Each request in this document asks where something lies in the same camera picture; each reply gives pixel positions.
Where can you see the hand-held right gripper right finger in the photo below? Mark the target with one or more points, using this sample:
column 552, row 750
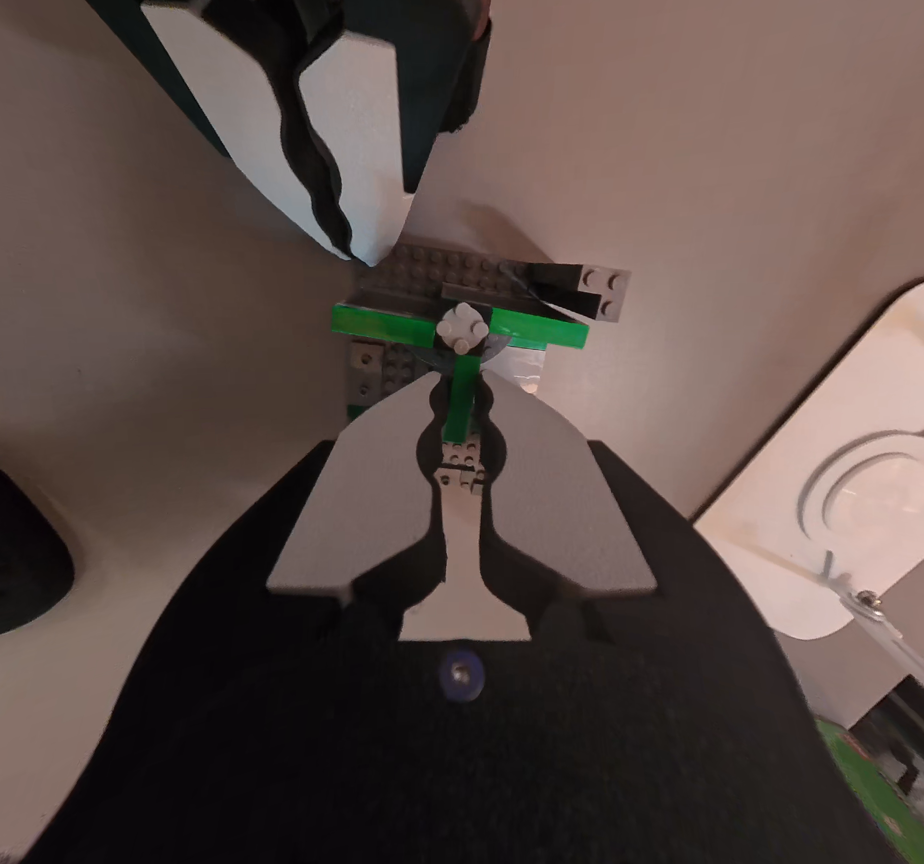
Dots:
column 563, row 503

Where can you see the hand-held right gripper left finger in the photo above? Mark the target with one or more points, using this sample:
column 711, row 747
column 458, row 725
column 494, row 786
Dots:
column 361, row 503

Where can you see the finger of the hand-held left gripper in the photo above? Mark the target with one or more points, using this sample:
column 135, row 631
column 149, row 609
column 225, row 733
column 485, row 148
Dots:
column 361, row 128
column 216, row 85

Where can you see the grey green toy brick model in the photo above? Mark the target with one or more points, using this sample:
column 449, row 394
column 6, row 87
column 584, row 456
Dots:
column 382, row 323

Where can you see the white plastic tray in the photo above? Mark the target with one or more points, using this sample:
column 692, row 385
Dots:
column 852, row 388

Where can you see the black rounded object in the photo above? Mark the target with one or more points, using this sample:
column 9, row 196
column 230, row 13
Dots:
column 29, row 554

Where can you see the green printed box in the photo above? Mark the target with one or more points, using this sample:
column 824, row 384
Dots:
column 859, row 792

